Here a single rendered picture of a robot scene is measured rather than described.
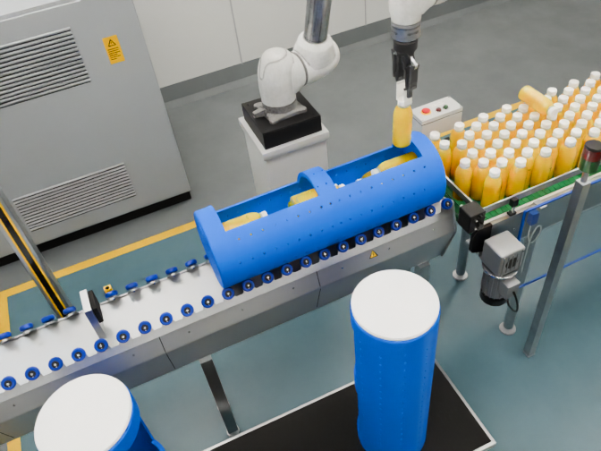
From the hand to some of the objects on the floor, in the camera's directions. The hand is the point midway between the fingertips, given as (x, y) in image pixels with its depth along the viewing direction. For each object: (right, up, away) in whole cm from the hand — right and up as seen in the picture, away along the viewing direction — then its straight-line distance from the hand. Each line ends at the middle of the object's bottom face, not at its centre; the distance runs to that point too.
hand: (403, 93), depth 194 cm
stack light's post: (+76, -106, +90) cm, 158 cm away
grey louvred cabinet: (-212, -50, +186) cm, 286 cm away
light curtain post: (-122, -130, +93) cm, 201 cm away
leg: (-65, -139, +76) cm, 171 cm away
